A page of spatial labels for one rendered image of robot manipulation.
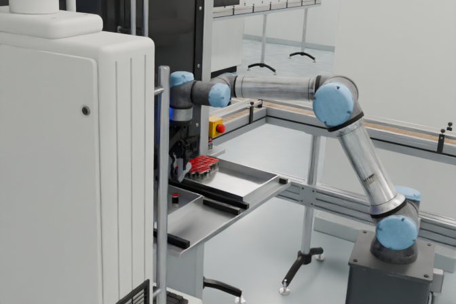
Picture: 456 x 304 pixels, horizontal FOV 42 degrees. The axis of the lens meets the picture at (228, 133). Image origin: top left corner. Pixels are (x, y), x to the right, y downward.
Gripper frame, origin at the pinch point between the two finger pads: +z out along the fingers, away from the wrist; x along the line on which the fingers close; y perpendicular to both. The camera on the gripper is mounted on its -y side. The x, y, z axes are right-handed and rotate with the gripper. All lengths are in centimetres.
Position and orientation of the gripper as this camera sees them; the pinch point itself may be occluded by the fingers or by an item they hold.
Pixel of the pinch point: (174, 178)
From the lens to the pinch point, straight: 197.8
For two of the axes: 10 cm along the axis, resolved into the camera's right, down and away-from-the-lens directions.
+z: -0.5, 9.5, 3.1
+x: -8.3, -2.1, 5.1
